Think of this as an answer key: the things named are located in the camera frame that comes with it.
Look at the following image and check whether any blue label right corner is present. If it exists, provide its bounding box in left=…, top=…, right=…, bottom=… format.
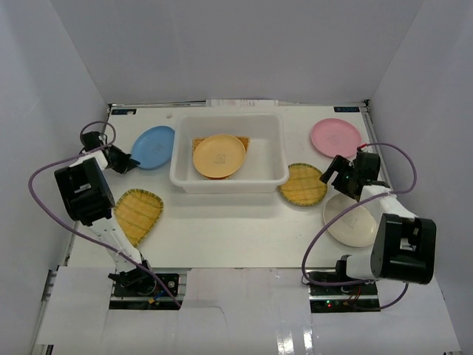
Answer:
left=333, top=106, right=360, bottom=113

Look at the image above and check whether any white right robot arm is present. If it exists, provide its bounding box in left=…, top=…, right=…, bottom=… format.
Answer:
left=320, top=151, right=437, bottom=295

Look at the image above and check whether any blue plastic plate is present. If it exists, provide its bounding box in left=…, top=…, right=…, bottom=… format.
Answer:
left=131, top=126, right=175, bottom=170

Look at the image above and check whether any blue label corner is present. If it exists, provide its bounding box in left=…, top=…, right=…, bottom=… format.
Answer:
left=111, top=109, right=137, bottom=115
left=333, top=106, right=360, bottom=113

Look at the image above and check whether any triangular orange woven tray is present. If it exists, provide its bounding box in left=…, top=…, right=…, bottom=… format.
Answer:
left=191, top=135, right=251, bottom=181

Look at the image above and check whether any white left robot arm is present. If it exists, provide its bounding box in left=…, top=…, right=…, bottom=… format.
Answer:
left=55, top=132, right=157, bottom=296

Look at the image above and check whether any cream white plate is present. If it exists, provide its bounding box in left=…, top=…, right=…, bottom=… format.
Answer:
left=323, top=194, right=378, bottom=248

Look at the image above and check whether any white plastic bin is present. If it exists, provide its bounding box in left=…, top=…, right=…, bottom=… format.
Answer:
left=169, top=112, right=289, bottom=194

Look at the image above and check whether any round green-rimmed woven tray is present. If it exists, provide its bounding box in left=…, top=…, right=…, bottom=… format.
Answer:
left=278, top=163, right=328, bottom=207

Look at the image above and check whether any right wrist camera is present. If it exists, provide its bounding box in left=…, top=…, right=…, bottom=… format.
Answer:
left=357, top=143, right=369, bottom=152

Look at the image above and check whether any oblong yellow woven tray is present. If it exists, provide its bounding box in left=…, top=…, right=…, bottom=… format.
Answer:
left=114, top=189, right=164, bottom=248

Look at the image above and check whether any pink plastic plate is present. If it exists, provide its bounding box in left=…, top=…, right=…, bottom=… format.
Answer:
left=310, top=118, right=362, bottom=158

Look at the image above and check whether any yellow plastic plate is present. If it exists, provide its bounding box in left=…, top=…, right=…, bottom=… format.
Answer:
left=192, top=134, right=248, bottom=180

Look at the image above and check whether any blue label left corner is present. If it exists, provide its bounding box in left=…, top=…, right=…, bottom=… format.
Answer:
left=111, top=109, right=137, bottom=115

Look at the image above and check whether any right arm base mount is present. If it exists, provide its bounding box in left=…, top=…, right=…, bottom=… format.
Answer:
left=302, top=277, right=381, bottom=314

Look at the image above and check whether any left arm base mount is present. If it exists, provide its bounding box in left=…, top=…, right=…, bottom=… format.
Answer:
left=109, top=273, right=186, bottom=311

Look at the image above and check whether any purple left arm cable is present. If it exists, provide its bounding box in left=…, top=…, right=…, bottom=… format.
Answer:
left=28, top=120, right=182, bottom=308

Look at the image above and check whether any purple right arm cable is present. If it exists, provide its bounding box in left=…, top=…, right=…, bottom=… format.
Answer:
left=301, top=142, right=419, bottom=311

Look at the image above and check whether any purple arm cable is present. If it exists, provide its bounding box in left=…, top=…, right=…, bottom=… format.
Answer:
left=28, top=120, right=182, bottom=308
left=301, top=142, right=419, bottom=311

